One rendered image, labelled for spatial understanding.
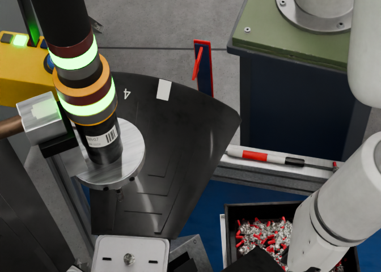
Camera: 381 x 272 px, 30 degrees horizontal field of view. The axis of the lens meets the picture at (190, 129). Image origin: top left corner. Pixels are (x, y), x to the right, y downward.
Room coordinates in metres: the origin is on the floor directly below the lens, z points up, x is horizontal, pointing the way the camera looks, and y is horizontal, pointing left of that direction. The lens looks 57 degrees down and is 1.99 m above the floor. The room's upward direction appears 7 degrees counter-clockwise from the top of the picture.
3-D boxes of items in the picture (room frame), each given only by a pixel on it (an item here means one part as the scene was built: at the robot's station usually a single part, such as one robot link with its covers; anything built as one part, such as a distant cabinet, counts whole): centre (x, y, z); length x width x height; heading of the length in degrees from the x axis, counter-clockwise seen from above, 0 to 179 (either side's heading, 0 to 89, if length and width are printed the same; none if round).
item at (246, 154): (0.64, -0.13, 0.87); 0.14 x 0.01 x 0.01; 72
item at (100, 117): (0.33, 0.08, 1.54); 0.04 x 0.04 x 0.01
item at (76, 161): (0.33, 0.09, 1.50); 0.09 x 0.07 x 0.10; 107
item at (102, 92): (0.33, 0.08, 1.57); 0.04 x 0.04 x 0.01
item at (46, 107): (0.32, 0.11, 1.54); 0.02 x 0.02 x 0.02; 17
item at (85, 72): (0.33, 0.08, 1.59); 0.03 x 0.03 x 0.01
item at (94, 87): (0.33, 0.08, 1.55); 0.04 x 0.04 x 0.05
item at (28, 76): (0.76, 0.25, 1.02); 0.16 x 0.10 x 0.11; 72
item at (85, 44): (0.33, 0.08, 1.62); 0.03 x 0.03 x 0.01
